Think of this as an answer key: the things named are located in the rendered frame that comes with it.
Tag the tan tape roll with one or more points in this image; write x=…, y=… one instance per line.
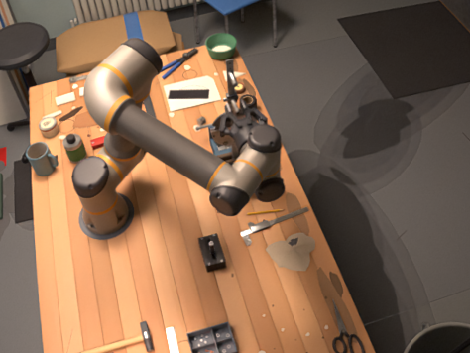
x=239, y=88

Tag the grey round base plate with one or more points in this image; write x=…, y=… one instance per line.
x=123, y=224

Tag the brown cardboard box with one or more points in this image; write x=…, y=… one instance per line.
x=103, y=44

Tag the black tray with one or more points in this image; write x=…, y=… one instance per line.
x=212, y=253

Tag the small grey lump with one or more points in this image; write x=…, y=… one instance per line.
x=201, y=120

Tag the dark floor mat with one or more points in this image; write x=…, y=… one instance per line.
x=407, y=47

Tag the grey metal knee joint bar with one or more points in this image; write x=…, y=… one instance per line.
x=230, y=79

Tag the grey metal strip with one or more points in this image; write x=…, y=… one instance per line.
x=78, y=78

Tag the white long block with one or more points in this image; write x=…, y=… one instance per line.
x=172, y=339

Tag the grey mug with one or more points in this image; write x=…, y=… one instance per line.
x=39, y=158

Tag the round beige tin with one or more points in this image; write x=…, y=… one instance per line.
x=48, y=127

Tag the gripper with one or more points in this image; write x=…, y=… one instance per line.
x=238, y=126

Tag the black small floor mat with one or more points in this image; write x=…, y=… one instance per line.
x=22, y=191

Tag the white flat block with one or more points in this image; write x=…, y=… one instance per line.
x=65, y=98

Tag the yellow pencil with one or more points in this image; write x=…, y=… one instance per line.
x=265, y=212

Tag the black blade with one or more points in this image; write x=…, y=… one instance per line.
x=71, y=113

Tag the grey stop pin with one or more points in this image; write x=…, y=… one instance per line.
x=211, y=246

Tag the beige leather patch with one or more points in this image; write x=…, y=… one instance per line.
x=290, y=253

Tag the dark blue parts box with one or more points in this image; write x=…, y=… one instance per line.
x=213, y=338

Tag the white paper sheet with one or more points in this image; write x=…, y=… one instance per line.
x=191, y=93

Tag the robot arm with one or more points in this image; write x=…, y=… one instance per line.
x=165, y=139

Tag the grey round bin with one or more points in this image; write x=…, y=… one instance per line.
x=440, y=339

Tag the blue table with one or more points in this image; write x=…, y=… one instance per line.
x=238, y=6

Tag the black strip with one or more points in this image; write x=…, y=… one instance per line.
x=188, y=94

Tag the green bowl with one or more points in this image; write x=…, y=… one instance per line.
x=220, y=46

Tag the grey metal caliper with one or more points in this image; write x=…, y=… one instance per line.
x=273, y=222

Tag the green jar with black lid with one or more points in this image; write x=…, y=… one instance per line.
x=75, y=147

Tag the blue bench vise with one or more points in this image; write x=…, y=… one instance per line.
x=217, y=144

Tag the red small box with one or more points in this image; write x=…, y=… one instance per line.
x=97, y=141

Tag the black round stool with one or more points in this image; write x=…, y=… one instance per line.
x=20, y=44

